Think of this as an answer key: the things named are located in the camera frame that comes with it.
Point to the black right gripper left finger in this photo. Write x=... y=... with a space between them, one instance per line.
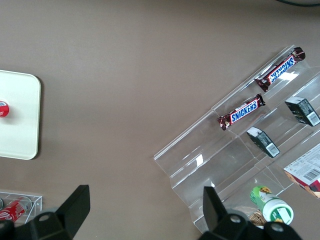
x=70 y=217

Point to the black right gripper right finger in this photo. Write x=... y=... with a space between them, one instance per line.
x=215 y=212

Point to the wicker basket with foil trays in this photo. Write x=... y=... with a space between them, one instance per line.
x=256 y=219

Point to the beige plastic tray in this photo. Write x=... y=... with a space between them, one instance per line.
x=20 y=130

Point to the clear acrylic bottle rack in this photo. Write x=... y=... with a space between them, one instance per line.
x=37 y=200

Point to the clear acrylic stepped display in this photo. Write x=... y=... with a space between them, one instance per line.
x=200 y=165

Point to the red cola bottle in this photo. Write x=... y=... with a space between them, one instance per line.
x=15 y=208

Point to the green bottle white cap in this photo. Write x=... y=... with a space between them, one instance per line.
x=272 y=206

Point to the small black carton box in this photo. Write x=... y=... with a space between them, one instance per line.
x=302 y=111
x=263 y=141

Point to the white red printed box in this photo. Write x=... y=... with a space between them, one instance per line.
x=305 y=175

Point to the Snickers chocolate bar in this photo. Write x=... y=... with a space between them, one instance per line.
x=280 y=70
x=243 y=112

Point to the red white yogurt cup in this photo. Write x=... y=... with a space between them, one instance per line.
x=3 y=108

